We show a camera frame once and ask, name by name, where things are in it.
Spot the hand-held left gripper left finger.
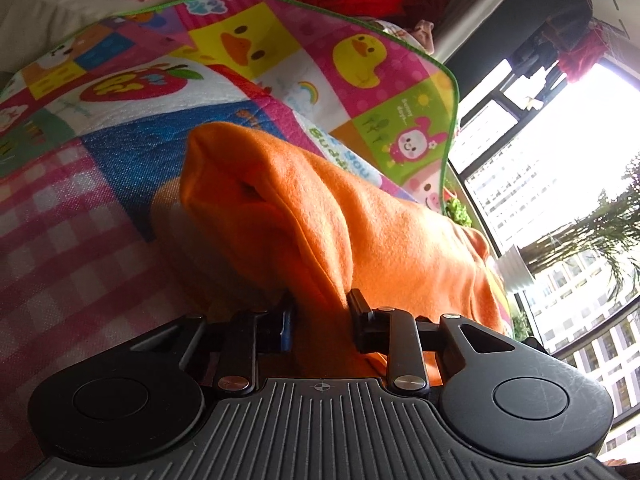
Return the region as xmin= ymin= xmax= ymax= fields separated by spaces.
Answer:
xmin=131 ymin=294 xmax=296 ymax=397

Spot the colourful cartoon printed play mat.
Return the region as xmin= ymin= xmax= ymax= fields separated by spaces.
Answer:
xmin=0 ymin=0 xmax=516 ymax=461

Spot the green potted palm plant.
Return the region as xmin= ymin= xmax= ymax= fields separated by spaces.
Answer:
xmin=530 ymin=155 xmax=640 ymax=306

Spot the small pink cloth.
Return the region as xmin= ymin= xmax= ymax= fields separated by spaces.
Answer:
xmin=408 ymin=19 xmax=436 ymax=55

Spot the hanging red cloth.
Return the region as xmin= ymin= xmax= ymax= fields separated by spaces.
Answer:
xmin=556 ymin=25 xmax=612 ymax=84

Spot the white ribbed plant pot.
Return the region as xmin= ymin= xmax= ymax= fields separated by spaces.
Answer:
xmin=495 ymin=245 xmax=537 ymax=295

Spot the small green leafy plant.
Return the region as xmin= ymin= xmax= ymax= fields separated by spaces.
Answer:
xmin=445 ymin=195 xmax=474 ymax=226

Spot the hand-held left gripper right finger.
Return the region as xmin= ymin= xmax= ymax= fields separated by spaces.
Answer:
xmin=346 ymin=289 xmax=525 ymax=395

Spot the orange fleece garment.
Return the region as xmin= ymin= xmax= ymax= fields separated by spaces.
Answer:
xmin=150 ymin=123 xmax=512 ymax=380

